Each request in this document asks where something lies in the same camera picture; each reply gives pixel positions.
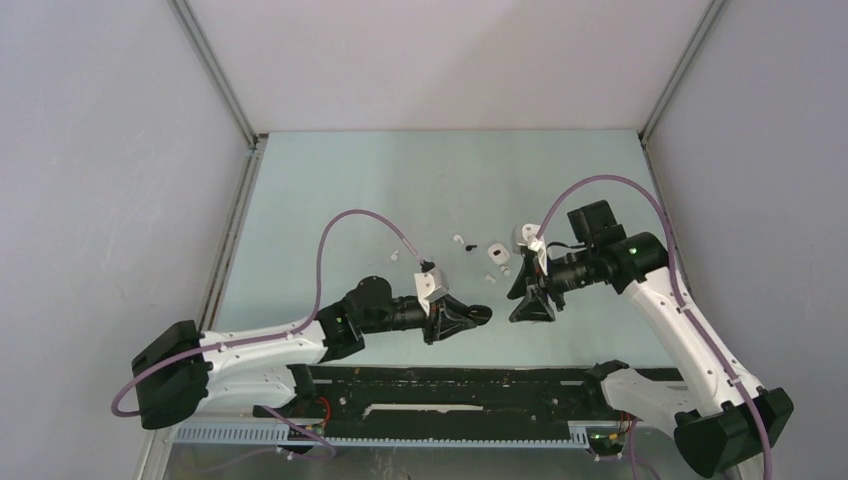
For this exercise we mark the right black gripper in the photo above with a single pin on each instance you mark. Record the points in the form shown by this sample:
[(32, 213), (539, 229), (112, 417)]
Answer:
[(534, 306)]

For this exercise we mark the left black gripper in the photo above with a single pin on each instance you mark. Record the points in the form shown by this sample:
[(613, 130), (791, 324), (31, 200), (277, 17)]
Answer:
[(442, 322)]

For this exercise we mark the black earbud charging case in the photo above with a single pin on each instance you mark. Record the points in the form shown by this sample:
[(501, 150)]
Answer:
[(479, 314)]

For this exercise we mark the white case with black window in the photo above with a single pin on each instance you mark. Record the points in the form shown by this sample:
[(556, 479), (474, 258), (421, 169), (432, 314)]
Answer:
[(498, 253)]

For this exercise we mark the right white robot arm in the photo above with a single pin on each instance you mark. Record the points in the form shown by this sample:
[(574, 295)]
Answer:
[(725, 418)]

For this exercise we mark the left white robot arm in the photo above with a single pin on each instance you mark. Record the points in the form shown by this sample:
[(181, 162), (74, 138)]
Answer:
[(185, 371)]

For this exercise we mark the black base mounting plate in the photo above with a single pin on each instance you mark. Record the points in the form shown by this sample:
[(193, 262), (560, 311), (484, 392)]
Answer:
[(451, 403)]

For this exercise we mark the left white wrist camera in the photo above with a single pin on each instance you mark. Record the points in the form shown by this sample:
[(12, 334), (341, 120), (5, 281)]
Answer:
[(430, 287)]

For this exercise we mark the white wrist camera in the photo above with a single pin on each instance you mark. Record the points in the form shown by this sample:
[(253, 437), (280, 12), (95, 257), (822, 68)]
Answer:
[(430, 287), (530, 244)]

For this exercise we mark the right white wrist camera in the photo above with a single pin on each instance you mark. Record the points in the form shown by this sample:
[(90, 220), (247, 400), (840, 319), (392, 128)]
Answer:
[(530, 244)]

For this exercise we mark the right aluminium frame post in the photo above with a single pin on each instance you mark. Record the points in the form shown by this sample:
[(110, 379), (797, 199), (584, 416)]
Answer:
[(705, 26)]

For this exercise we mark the aluminium frame post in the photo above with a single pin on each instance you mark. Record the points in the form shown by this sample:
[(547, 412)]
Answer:
[(705, 26), (187, 19)]

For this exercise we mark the white cable duct rail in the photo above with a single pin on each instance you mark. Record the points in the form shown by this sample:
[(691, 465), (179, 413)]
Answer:
[(267, 434)]

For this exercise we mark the left aluminium frame post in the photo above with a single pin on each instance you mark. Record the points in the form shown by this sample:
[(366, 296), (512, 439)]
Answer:
[(187, 19)]

